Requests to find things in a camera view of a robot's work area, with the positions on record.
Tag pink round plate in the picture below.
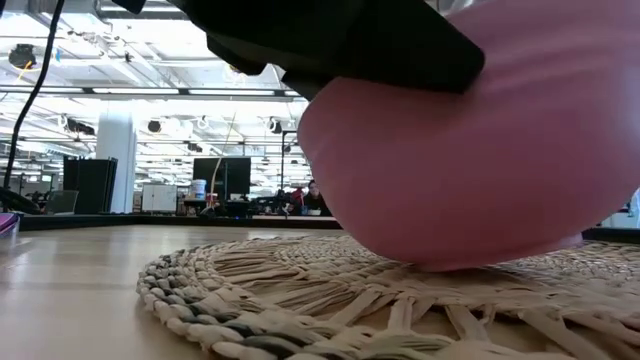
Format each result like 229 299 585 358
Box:
297 0 640 274

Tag purple transparent cup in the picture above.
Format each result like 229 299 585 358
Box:
0 211 22 240

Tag black thin pole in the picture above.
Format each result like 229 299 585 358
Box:
279 129 300 192

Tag black background monitor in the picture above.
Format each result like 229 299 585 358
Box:
192 156 253 202

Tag black ceiling device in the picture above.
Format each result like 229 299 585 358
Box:
7 43 37 70

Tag white building pillar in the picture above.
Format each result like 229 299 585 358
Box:
95 111 138 214

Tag black tall cabinet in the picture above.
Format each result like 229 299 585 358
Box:
62 155 119 216

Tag white low cabinet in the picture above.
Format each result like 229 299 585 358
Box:
141 183 178 214

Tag grey chair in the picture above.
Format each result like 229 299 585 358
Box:
44 189 80 216

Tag round woven straw placemat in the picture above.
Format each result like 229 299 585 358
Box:
135 234 640 360

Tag black hanging arm cable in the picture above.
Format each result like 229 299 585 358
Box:
1 0 67 192

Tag black metal table frame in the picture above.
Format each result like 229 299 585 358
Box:
19 212 640 245

